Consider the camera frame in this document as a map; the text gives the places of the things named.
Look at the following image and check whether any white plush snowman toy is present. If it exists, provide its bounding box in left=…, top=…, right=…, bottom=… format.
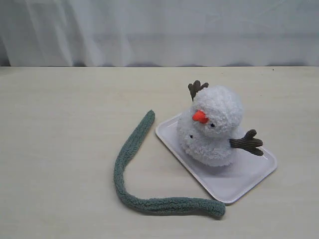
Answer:
left=176, top=80, right=264, bottom=167

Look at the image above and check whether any green fleece scarf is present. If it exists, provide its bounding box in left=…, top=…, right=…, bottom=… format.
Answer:
left=113, top=110, right=226, bottom=218

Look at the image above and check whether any white rectangular plastic tray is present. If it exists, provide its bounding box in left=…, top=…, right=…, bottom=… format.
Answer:
left=155, top=115, right=278, bottom=205

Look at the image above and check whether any white curtain backdrop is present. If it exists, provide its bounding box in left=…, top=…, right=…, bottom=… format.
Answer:
left=0, top=0, right=319, bottom=67

